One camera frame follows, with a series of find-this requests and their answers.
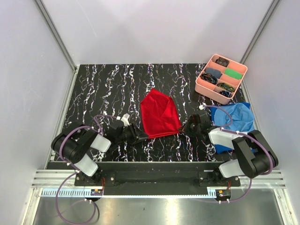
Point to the light blue bucket hat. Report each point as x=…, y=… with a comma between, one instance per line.
x=242, y=117

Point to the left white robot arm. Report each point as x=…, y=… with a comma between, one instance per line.
x=73, y=143

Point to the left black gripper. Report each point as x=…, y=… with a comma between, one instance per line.
x=137, y=135

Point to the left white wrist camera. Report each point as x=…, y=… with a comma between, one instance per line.
x=124, y=119

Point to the pink divided organizer tray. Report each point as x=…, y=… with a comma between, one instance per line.
x=213, y=91

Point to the dark patterned item in tray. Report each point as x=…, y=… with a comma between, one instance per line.
x=222, y=61

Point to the green cloth in tray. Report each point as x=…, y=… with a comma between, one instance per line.
x=233, y=74

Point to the multicolour bands left compartment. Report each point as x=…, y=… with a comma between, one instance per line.
x=209, y=78

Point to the red cloth napkin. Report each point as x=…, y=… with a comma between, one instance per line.
x=159, y=115

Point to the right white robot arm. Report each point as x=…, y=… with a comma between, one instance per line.
x=254, y=156

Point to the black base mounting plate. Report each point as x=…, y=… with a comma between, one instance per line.
x=113, y=174

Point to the multicolour bands compartment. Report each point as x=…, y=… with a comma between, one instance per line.
x=226, y=87
x=209, y=78

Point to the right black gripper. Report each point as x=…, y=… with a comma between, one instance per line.
x=183, y=128

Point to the multicolour bands front compartment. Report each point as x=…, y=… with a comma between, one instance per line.
x=226, y=87

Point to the grey-blue cloth in tray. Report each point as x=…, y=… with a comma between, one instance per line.
x=214, y=72

